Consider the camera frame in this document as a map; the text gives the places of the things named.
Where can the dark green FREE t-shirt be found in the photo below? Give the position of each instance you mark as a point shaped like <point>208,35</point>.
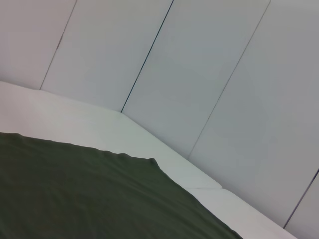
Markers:
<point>87,194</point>

